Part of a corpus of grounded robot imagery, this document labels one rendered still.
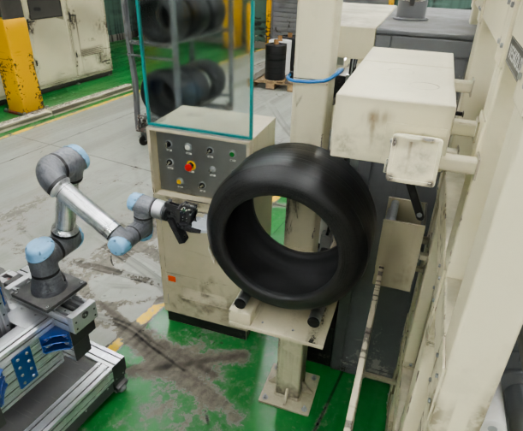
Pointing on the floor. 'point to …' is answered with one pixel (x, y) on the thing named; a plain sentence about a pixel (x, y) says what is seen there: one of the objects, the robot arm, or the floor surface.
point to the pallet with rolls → (277, 62)
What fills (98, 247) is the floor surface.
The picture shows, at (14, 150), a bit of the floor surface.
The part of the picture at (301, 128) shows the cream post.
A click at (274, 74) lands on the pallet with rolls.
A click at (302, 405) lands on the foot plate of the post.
